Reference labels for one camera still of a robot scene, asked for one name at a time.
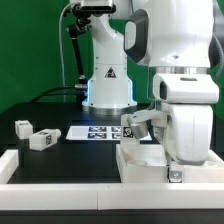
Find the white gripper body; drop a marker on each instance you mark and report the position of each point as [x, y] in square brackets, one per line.
[186, 100]

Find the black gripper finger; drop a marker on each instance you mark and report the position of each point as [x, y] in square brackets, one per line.
[175, 171]

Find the white square tabletop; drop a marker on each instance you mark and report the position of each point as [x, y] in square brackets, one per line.
[151, 167]

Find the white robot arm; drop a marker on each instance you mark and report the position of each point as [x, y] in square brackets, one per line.
[172, 36]

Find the white sheet with tags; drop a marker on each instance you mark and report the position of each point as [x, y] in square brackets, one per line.
[94, 133]

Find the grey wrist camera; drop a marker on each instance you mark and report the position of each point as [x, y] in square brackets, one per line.
[137, 121]

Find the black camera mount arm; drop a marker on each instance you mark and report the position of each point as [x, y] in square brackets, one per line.
[75, 30]

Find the grey camera on mount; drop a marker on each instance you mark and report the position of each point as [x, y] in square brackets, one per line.
[97, 5]

